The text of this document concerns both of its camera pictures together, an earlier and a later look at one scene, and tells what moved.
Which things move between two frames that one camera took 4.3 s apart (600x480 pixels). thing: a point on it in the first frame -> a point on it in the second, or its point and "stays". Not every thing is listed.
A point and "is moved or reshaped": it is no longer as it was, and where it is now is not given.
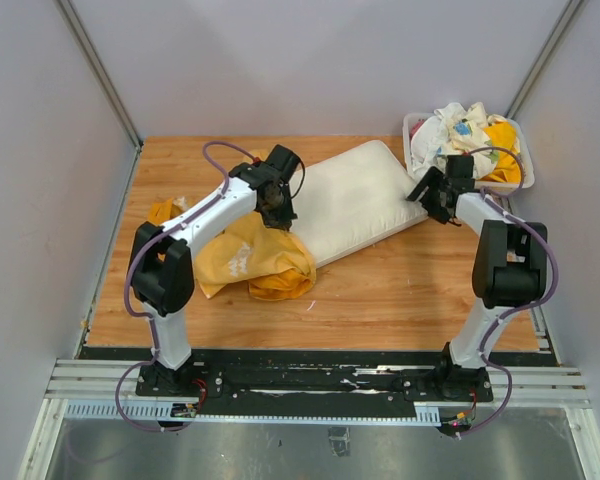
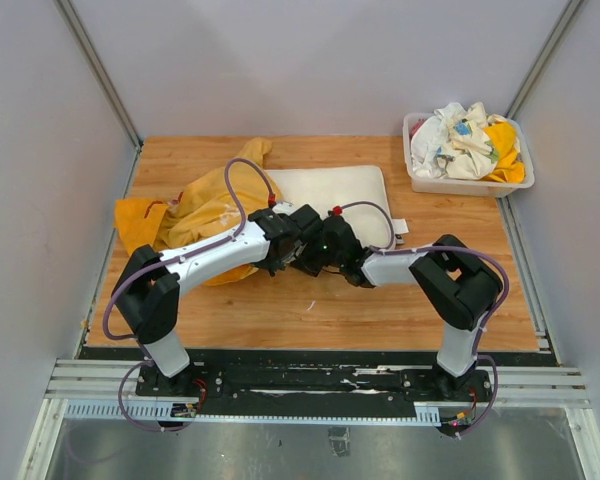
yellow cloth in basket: x=507 y=167 stays
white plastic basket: x=526 y=175 stays
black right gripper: x=427 y=189 -> x=310 y=262
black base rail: x=320 y=378 stays
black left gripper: x=278 y=214 -> x=284 y=255
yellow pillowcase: x=274 y=263 is moved or reshaped
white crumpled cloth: x=454 y=130 stays
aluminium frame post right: x=569 y=13 stays
